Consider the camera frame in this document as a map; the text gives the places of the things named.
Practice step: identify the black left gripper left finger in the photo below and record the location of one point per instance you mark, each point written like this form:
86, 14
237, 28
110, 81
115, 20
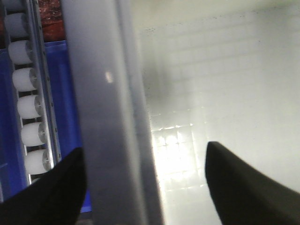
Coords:
55, 199

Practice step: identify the white plastic tote bin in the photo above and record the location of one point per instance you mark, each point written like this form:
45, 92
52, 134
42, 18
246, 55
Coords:
156, 80

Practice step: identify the left white roller track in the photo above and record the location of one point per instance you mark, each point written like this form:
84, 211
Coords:
31, 81

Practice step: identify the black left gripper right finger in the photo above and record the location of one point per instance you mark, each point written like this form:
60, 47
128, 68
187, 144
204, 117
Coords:
244, 196

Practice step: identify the blue bin left shelf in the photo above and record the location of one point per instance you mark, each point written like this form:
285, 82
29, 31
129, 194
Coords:
12, 176

